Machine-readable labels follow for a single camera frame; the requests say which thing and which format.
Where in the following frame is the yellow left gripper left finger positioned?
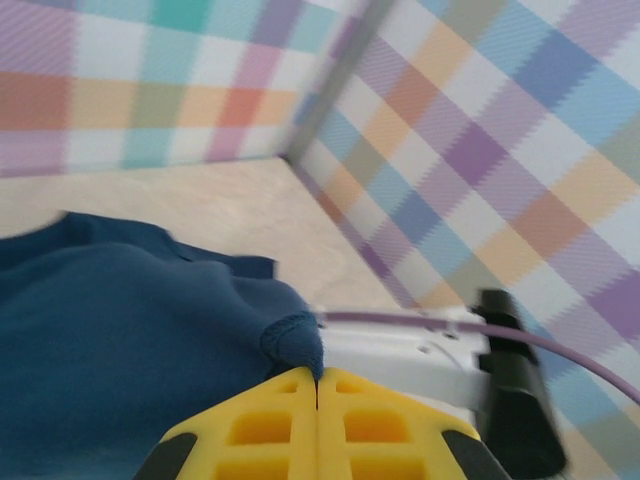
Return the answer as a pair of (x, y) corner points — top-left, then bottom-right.
(134, 366), (320, 480)

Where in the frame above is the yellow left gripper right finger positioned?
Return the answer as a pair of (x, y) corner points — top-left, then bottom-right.
(318, 367), (511, 480)

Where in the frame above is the dark blue t-shirt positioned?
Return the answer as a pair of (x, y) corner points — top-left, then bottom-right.
(0, 211), (326, 480)

